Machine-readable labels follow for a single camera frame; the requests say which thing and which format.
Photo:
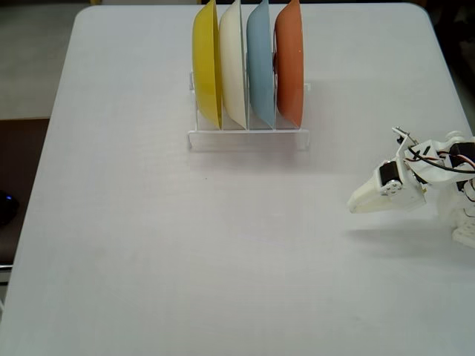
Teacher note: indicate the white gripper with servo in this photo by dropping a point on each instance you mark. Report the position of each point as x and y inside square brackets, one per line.
[394, 191]

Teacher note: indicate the orange plate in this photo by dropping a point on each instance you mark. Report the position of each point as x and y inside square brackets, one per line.
[289, 66]

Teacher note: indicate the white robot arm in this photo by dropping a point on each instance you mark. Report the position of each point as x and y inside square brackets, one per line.
[436, 174]

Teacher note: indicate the light blue plate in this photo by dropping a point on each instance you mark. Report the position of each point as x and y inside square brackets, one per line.
[259, 66]

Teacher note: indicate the cream white plate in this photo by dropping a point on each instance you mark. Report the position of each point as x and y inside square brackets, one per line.
[232, 74]

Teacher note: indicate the yellow plate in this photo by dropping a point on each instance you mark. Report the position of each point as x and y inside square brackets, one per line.
[204, 66]

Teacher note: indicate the black rounded object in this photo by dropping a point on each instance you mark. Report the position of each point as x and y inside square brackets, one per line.
[7, 207]

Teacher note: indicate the white metal bar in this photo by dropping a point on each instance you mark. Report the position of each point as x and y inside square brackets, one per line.
[5, 274]

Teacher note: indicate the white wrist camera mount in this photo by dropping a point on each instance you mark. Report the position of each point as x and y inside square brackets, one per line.
[402, 142]

